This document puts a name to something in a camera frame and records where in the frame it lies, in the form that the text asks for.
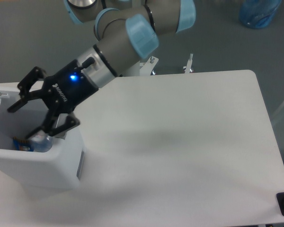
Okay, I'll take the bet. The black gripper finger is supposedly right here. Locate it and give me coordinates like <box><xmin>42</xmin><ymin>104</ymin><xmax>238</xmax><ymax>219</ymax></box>
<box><xmin>7</xmin><ymin>67</ymin><xmax>47</xmax><ymax>113</ymax></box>
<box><xmin>25</xmin><ymin>112</ymin><xmax>80</xmax><ymax>139</ymax></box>

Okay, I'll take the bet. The clear plastic water bottle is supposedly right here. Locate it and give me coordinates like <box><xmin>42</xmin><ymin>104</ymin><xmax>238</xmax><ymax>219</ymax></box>
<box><xmin>29</xmin><ymin>131</ymin><xmax>53</xmax><ymax>153</ymax></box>

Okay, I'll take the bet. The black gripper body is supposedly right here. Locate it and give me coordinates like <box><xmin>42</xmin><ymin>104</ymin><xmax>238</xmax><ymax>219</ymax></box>
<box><xmin>41</xmin><ymin>59</ymin><xmax>99</xmax><ymax>115</ymax></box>

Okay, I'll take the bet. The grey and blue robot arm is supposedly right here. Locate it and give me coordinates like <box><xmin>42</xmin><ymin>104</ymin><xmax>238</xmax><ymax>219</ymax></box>
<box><xmin>8</xmin><ymin>0</ymin><xmax>196</xmax><ymax>139</ymax></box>

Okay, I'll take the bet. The white pedestal base frame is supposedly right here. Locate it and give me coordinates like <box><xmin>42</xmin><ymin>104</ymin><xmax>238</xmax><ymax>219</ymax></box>
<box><xmin>139</xmin><ymin>53</ymin><xmax>194</xmax><ymax>76</ymax></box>

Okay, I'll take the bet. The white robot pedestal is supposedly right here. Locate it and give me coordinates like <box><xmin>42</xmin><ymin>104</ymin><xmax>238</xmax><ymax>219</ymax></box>
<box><xmin>119</xmin><ymin>59</ymin><xmax>140</xmax><ymax>77</ymax></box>

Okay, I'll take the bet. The white trash can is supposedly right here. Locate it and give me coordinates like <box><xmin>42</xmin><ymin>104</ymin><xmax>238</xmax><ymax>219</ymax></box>
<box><xmin>0</xmin><ymin>86</ymin><xmax>85</xmax><ymax>189</ymax></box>

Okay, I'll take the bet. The blue snack wrapper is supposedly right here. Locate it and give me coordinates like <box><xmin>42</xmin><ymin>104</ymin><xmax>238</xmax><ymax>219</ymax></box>
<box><xmin>13</xmin><ymin>137</ymin><xmax>34</xmax><ymax>152</ymax></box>

